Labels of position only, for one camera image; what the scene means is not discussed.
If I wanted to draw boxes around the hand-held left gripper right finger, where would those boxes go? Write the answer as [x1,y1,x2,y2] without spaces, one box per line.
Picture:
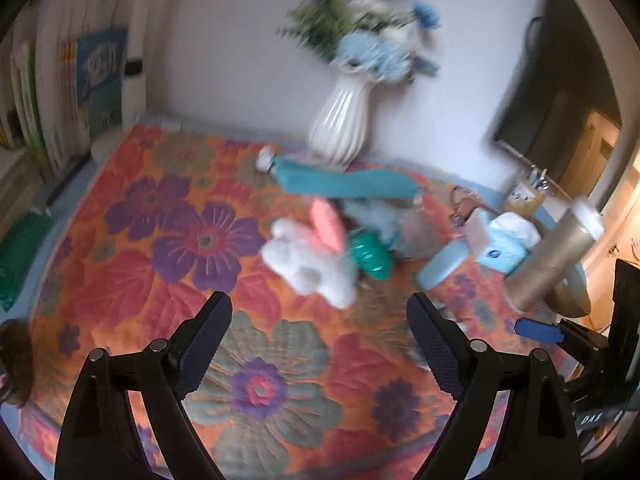
[406,292,585,480]

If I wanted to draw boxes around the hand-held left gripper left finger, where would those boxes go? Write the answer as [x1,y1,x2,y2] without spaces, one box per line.
[54,291,234,480]

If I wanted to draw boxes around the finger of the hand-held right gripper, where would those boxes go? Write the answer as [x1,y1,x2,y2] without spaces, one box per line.
[514,317,611,367]

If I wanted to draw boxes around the green towel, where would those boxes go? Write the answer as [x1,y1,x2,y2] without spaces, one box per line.
[349,231,394,281]

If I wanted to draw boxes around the tan woven object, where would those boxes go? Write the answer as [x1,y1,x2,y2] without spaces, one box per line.
[549,269,594,319]

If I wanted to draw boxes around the gold thermos bottle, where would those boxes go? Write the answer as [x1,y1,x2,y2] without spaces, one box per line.
[504,197,607,312]

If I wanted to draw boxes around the light blue case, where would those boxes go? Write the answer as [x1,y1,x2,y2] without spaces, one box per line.
[415,240,469,291]

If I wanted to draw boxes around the blue tissue pack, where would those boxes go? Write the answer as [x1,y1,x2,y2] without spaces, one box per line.
[465,210,542,276]

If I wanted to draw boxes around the floral blanket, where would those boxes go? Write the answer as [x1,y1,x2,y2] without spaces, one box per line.
[0,115,591,480]

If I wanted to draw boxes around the paper pen holder cup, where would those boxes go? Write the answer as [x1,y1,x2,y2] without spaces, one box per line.
[502,170,549,216]

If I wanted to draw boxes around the white plush bunny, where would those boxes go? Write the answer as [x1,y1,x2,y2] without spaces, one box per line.
[260,198,359,309]

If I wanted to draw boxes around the brown wallet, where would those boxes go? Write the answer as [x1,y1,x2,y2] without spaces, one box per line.
[449,186,489,227]

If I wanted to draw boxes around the light blue fuzzy cloth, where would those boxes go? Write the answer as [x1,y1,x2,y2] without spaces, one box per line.
[344,200,407,252]

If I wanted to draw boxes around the wooden door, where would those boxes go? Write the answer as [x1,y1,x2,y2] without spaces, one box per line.
[582,109,640,273]

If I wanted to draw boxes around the teal cloth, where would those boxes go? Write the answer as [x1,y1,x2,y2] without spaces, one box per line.
[272,155,422,201]

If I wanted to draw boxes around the white sock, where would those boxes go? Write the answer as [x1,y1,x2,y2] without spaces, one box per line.
[254,145,279,174]

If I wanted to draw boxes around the green plastic packet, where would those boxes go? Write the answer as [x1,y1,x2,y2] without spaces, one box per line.
[0,210,54,312]

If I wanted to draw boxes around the white ribbed vase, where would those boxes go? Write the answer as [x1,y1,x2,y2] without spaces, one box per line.
[307,67,377,167]

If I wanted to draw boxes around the row of books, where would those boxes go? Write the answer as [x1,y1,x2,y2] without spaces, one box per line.
[0,0,128,187]

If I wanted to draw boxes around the blue and white artificial flowers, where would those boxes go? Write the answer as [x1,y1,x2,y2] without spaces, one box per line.
[276,0,444,84]

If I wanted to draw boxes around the black wall television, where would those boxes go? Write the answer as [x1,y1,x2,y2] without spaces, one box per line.
[494,0,624,187]

